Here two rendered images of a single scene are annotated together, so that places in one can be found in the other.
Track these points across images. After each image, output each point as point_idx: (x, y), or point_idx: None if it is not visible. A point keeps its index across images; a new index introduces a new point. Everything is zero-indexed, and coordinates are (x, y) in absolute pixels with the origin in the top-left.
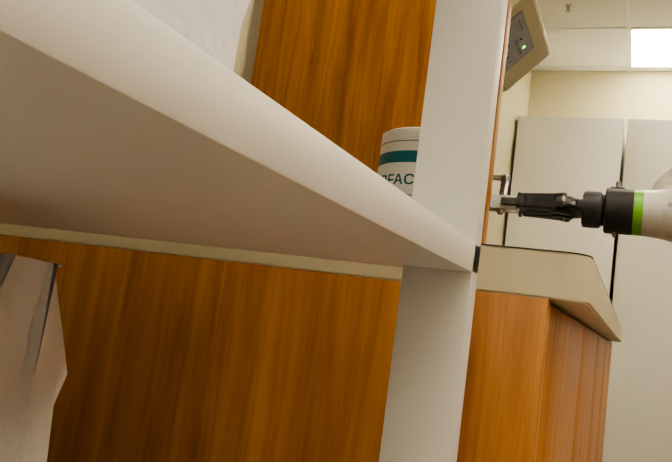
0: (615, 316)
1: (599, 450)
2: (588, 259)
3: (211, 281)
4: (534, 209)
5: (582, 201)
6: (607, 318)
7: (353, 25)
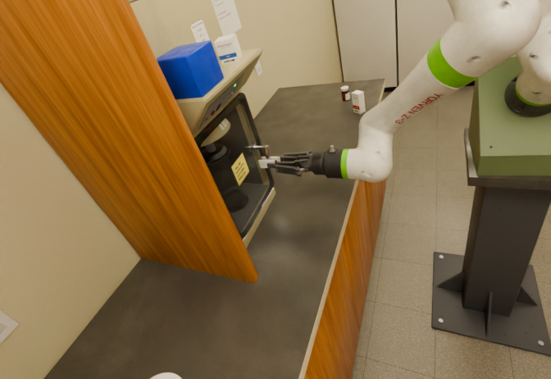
0: (344, 221)
1: None
2: None
3: None
4: None
5: (311, 167)
6: (310, 353)
7: (107, 158)
